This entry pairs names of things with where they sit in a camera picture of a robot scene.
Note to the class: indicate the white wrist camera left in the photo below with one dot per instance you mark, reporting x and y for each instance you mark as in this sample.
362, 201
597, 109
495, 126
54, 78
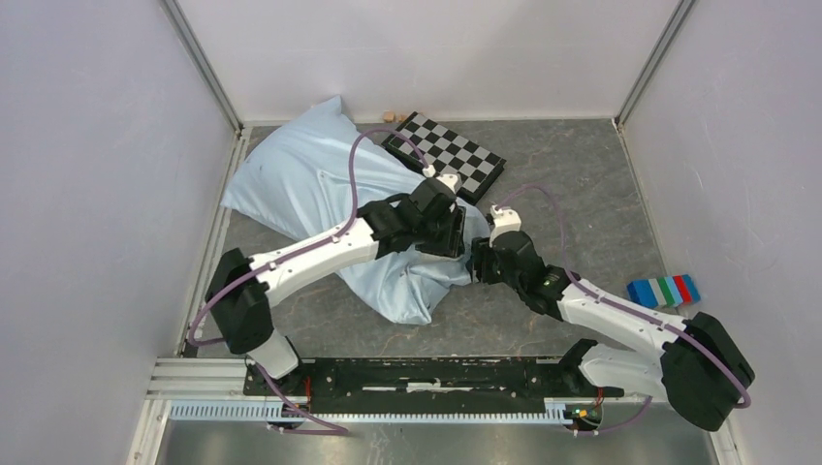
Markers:
451, 180

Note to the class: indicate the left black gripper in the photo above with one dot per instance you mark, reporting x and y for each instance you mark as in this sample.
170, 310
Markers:
452, 244

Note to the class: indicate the white slotted cable duct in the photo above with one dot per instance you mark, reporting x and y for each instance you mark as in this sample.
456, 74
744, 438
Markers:
274, 411

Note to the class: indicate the light blue pillowcase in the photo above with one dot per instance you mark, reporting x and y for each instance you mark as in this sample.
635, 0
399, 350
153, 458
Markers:
309, 175

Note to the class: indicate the wooden toy pieces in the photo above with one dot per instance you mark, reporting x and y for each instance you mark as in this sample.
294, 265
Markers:
393, 117

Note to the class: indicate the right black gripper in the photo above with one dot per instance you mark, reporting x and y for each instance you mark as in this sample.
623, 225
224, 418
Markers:
481, 251

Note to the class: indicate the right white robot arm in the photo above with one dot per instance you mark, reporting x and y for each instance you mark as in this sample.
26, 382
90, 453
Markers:
691, 363

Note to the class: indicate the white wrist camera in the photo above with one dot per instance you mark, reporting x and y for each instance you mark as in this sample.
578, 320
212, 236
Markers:
451, 180
503, 219

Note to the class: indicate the black white checkerboard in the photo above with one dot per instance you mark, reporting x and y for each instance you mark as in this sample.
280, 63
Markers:
450, 152

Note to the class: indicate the aluminium rail frame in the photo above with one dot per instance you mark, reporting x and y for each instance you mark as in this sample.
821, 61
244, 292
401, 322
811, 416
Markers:
197, 379

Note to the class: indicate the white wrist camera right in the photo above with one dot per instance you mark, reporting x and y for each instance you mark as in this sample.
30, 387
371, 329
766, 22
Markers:
503, 219

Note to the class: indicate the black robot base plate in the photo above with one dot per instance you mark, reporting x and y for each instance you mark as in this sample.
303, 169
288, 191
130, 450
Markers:
436, 385

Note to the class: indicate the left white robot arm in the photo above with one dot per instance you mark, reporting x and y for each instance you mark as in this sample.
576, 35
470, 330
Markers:
243, 289

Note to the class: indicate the red blue green blocks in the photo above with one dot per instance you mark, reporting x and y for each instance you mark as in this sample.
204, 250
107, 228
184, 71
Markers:
664, 292

